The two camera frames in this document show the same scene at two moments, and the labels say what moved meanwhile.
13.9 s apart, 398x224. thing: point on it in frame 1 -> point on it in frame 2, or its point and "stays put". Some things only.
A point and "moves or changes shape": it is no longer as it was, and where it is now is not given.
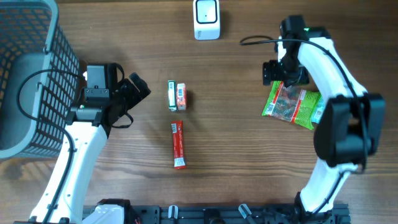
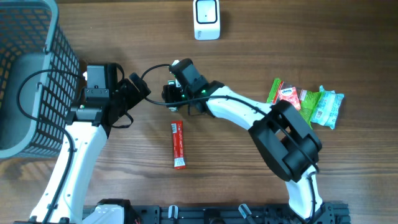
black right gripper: [270, 74] -> [170, 93]
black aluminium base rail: [160, 214] stays put
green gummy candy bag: [292, 103] stays put
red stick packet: [178, 135] stays put
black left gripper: [135, 95] stays put
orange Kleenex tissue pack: [181, 96] moves or changes shape
